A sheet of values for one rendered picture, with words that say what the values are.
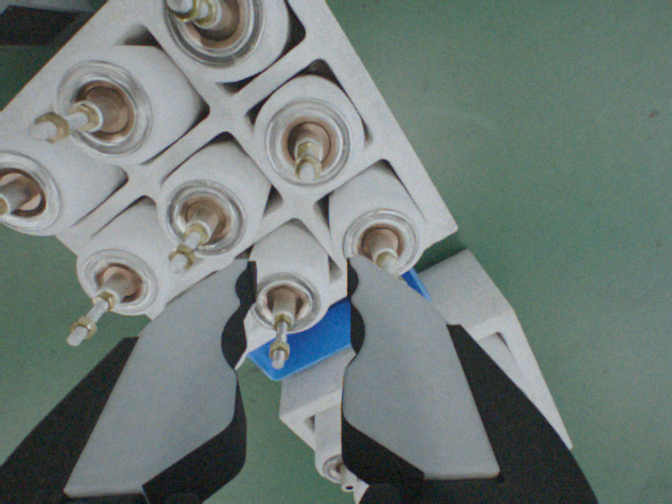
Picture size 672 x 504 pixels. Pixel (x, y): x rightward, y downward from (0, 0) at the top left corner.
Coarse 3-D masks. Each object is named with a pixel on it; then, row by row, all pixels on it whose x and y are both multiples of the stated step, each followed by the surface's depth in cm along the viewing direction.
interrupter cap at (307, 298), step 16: (288, 272) 38; (272, 288) 38; (288, 288) 39; (304, 288) 39; (256, 304) 39; (272, 304) 40; (304, 304) 40; (320, 304) 40; (256, 320) 40; (304, 320) 41
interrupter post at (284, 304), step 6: (282, 294) 39; (276, 300) 39; (282, 300) 38; (288, 300) 38; (294, 300) 39; (276, 306) 38; (282, 306) 37; (288, 306) 37; (294, 306) 39; (276, 312) 37; (282, 312) 36; (288, 312) 37; (294, 312) 38
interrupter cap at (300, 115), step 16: (288, 112) 30; (304, 112) 30; (320, 112) 30; (336, 112) 30; (272, 128) 31; (288, 128) 31; (304, 128) 31; (320, 128) 31; (336, 128) 31; (272, 144) 31; (288, 144) 32; (336, 144) 32; (352, 144) 32; (272, 160) 32; (288, 160) 32; (320, 160) 33; (336, 160) 32; (288, 176) 33; (320, 176) 33; (336, 176) 33
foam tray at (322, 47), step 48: (144, 0) 32; (288, 0) 33; (288, 48) 44; (336, 48) 35; (48, 96) 35; (240, 96) 36; (192, 144) 38; (384, 144) 39; (144, 192) 40; (288, 192) 41; (432, 192) 42; (432, 240) 45; (336, 288) 48
